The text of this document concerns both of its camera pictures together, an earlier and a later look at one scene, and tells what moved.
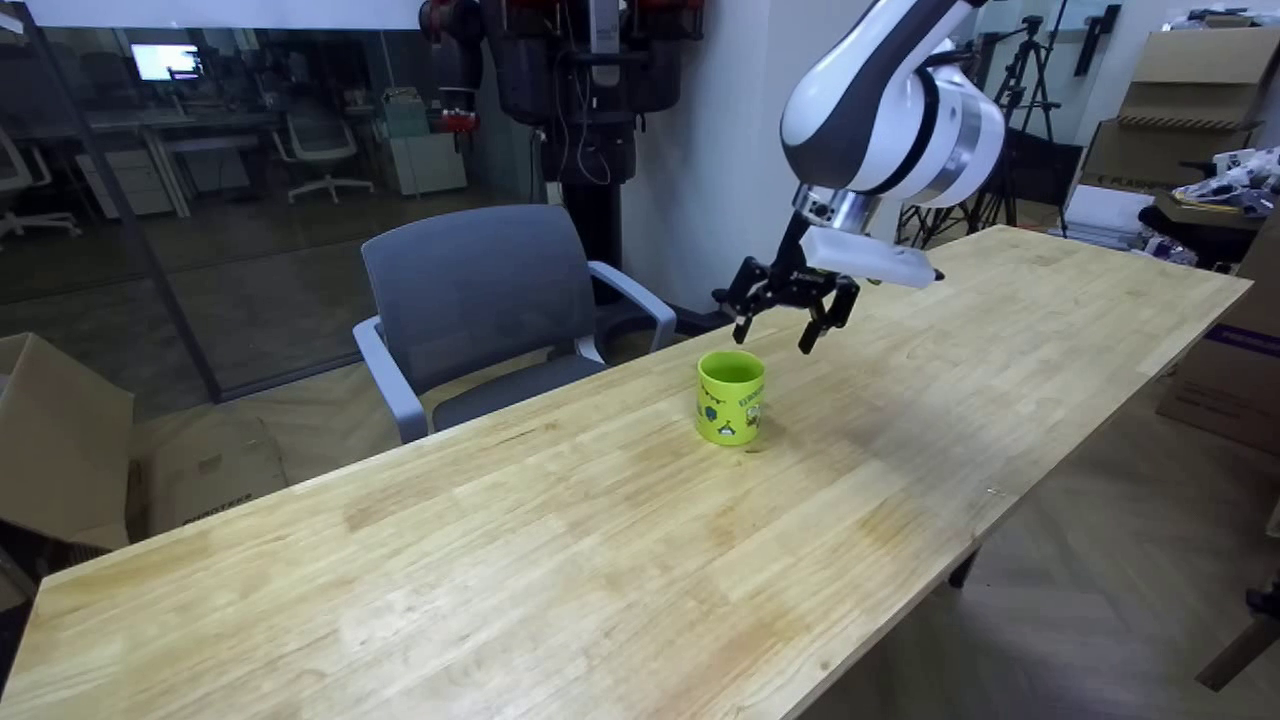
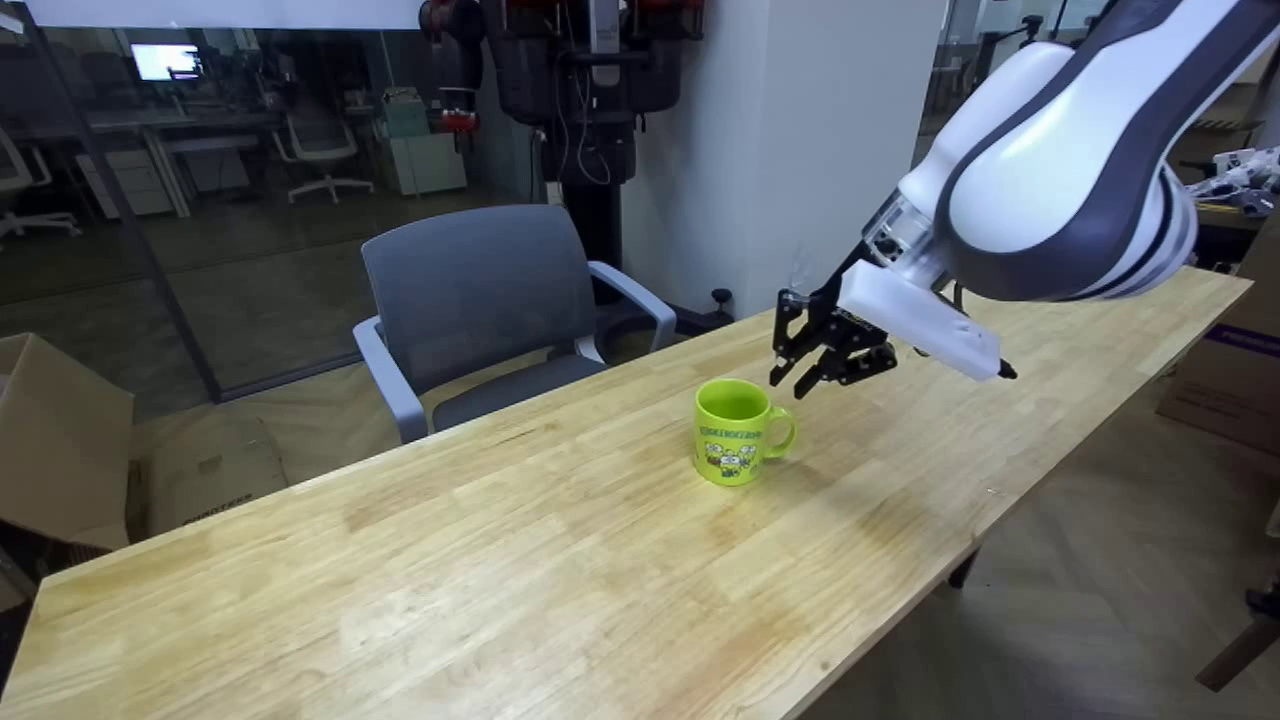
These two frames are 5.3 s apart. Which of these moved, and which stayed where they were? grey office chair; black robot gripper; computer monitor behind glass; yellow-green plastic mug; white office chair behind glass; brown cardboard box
Moved: yellow-green plastic mug; black robot gripper
Stayed: white office chair behind glass; brown cardboard box; computer monitor behind glass; grey office chair
